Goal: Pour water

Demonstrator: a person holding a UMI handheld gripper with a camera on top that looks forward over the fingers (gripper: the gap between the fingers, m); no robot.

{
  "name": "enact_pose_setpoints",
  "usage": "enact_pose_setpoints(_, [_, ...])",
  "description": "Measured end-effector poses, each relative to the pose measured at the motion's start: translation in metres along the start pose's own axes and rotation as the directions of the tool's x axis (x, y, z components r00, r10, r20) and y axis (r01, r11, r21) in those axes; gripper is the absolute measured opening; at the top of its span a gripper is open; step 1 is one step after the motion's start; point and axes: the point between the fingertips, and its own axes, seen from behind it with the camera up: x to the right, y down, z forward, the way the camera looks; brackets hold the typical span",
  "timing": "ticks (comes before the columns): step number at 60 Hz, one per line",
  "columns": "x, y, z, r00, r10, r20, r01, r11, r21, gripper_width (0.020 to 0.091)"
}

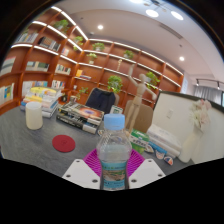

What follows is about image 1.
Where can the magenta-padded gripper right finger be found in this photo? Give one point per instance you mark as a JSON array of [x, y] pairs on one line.
[[148, 173]]

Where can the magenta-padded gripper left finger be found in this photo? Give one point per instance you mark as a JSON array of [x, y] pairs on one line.
[[80, 173]]

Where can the clear blue-capped water bottle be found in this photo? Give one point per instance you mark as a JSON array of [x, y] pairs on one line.
[[114, 150]]

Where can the small printed badge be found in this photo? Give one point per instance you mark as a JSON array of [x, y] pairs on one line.
[[168, 161], [160, 154]]

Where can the flat round red coaster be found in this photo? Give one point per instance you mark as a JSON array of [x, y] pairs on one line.
[[63, 143]]

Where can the green-white small box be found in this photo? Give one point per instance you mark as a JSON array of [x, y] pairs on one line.
[[140, 138]]

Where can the stack of white tissue packs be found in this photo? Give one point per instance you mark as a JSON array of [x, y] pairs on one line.
[[165, 138]]

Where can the white vase with pale flowers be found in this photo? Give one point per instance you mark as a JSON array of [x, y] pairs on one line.
[[191, 143]]

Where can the white cup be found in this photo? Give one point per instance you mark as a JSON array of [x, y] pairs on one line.
[[34, 116]]

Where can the chair with dark jacket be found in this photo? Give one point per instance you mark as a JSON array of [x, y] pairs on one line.
[[101, 100]]

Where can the wooden artist mannequin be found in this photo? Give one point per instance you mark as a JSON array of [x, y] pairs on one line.
[[138, 96]]

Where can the grey curtain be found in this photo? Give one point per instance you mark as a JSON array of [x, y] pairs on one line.
[[206, 95]]

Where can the wooden shelf unit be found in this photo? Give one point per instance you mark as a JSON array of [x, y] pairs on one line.
[[43, 63]]

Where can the ceiling lights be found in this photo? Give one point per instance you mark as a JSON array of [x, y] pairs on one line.
[[152, 13]]

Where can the small white wall switch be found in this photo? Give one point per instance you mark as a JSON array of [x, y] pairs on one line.
[[170, 113]]

